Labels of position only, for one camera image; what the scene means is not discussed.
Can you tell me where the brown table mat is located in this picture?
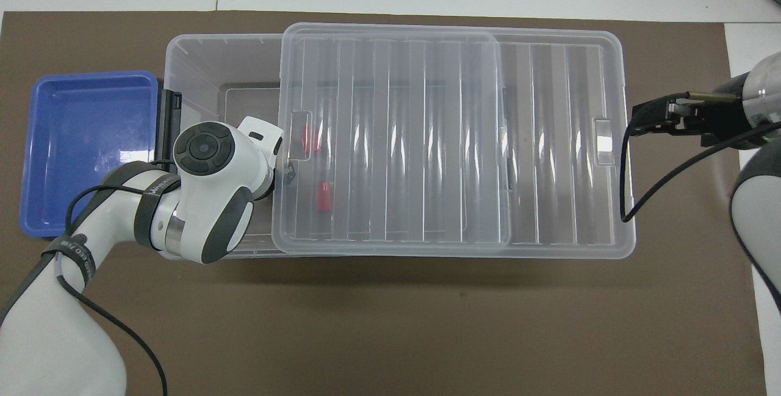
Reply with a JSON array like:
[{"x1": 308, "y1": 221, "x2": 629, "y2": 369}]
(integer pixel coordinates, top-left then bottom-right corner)
[{"x1": 0, "y1": 10, "x2": 766, "y2": 396}]

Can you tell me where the clear plastic storage box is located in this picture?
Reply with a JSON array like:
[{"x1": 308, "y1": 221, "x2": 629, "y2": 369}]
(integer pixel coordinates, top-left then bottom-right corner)
[{"x1": 164, "y1": 33, "x2": 513, "y2": 261}]

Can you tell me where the clear plastic ribbed lid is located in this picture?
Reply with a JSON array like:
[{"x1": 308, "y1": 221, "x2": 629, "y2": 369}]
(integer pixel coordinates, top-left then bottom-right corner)
[{"x1": 270, "y1": 23, "x2": 636, "y2": 259}]

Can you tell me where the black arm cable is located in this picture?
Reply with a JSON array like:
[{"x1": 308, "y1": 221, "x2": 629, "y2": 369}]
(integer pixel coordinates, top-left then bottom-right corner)
[
  {"x1": 56, "y1": 173, "x2": 184, "y2": 396},
  {"x1": 619, "y1": 94, "x2": 781, "y2": 223}
]

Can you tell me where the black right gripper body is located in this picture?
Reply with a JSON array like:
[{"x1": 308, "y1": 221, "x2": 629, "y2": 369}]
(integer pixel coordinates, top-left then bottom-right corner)
[{"x1": 633, "y1": 97, "x2": 751, "y2": 142}]

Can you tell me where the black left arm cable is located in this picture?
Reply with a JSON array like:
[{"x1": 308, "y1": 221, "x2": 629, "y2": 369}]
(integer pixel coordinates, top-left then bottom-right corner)
[{"x1": 56, "y1": 173, "x2": 184, "y2": 396}]

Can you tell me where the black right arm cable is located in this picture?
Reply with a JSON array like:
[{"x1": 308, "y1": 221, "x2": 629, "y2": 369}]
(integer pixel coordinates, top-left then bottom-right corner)
[{"x1": 619, "y1": 94, "x2": 781, "y2": 223}]

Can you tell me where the black box latch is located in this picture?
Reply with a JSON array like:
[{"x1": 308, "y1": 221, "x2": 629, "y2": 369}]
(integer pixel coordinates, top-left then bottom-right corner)
[
  {"x1": 156, "y1": 91, "x2": 182, "y2": 177},
  {"x1": 500, "y1": 88, "x2": 511, "y2": 192}
]

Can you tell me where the blue plastic tray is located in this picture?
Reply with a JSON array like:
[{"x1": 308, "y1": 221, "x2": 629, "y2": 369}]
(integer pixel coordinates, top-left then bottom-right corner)
[{"x1": 20, "y1": 71, "x2": 160, "y2": 238}]

